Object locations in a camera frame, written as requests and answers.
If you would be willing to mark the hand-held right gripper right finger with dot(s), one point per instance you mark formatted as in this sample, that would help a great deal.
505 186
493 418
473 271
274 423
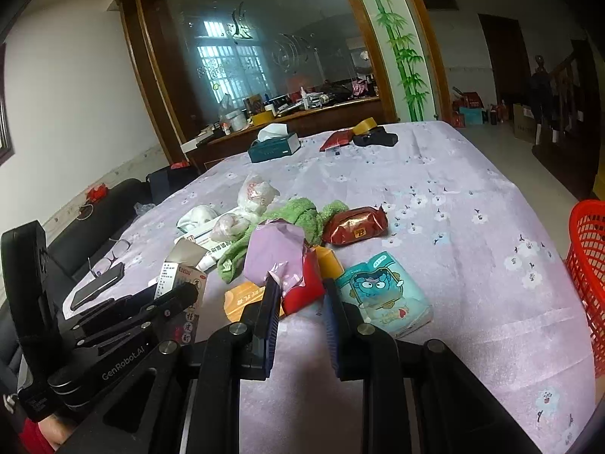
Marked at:
331 340

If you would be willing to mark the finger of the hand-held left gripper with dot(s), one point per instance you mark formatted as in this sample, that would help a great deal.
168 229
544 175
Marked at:
175 298
108 312

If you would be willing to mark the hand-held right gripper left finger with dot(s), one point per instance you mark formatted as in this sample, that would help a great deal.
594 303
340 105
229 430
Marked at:
272 331

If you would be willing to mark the medicine box with red print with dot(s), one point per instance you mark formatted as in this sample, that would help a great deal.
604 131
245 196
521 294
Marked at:
186 283

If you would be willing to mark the orange yellow packet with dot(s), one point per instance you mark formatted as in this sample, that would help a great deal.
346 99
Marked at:
243 300

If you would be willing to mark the long white cardboard box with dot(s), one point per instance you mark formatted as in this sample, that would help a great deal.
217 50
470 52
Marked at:
203 248

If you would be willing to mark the bright red packet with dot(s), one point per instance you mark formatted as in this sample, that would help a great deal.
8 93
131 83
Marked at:
307 283

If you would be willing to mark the cartoon print tissue pack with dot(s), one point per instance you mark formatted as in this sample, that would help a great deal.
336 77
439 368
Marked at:
383 293

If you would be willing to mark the purple wrapper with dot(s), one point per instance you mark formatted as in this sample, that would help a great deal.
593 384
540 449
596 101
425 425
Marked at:
272 250

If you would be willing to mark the red-brown snack packet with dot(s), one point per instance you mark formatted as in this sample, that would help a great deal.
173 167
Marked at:
354 227

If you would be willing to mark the green fluffy towel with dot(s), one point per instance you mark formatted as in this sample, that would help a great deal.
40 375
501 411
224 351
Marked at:
302 213

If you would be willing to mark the red plastic mesh basket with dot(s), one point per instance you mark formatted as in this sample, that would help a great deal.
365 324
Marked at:
588 255

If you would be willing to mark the person's left forearm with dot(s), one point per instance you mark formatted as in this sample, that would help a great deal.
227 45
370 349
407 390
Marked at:
45 435

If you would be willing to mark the black smartphone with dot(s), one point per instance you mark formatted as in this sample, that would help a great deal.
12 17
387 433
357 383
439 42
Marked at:
97 286

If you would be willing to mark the eyeglasses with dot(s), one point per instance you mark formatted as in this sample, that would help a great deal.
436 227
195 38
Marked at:
113 250

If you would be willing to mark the black leather sofa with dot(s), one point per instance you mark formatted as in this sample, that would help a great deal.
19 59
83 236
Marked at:
94 222

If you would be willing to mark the clear plastic wrap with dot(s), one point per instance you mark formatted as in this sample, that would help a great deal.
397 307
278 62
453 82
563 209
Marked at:
144 209

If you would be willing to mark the dark bag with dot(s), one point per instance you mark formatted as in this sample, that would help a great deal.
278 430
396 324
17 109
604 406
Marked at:
165 182

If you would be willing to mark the small red object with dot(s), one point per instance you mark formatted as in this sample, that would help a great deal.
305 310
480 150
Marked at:
96 193

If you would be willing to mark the crumpled white plastic bag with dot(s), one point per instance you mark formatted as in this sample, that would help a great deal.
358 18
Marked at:
253 194

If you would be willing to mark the purple floral tablecloth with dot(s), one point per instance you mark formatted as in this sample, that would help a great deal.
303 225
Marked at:
425 198

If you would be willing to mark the teal tissue box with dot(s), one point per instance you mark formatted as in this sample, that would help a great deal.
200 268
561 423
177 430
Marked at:
274 149

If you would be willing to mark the flat dark red packet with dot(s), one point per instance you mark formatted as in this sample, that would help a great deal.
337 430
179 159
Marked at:
336 139

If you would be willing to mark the black pouch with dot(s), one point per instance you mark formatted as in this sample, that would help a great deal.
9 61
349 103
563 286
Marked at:
378 138

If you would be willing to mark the brown tape roll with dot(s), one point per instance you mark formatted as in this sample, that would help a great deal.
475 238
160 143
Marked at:
365 126

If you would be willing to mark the pile of assorted household items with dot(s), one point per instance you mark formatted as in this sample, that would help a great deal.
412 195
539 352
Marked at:
293 101

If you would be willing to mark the wooden framed glass partition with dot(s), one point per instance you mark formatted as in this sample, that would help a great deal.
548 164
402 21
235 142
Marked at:
156 56

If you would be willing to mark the red gift boxes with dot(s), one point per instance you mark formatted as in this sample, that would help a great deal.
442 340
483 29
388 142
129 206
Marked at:
468 99

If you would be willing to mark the brown cardboard box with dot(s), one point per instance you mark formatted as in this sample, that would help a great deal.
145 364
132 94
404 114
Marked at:
523 125

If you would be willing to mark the bamboo print panel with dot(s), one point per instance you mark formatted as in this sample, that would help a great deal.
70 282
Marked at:
401 56

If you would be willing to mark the wooden staircase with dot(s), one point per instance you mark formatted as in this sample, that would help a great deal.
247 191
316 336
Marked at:
572 142

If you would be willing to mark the dark wooden door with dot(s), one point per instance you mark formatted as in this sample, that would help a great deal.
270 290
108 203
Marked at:
503 56

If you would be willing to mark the dark wooden window frame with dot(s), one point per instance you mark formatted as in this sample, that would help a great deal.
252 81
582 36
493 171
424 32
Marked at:
4 142

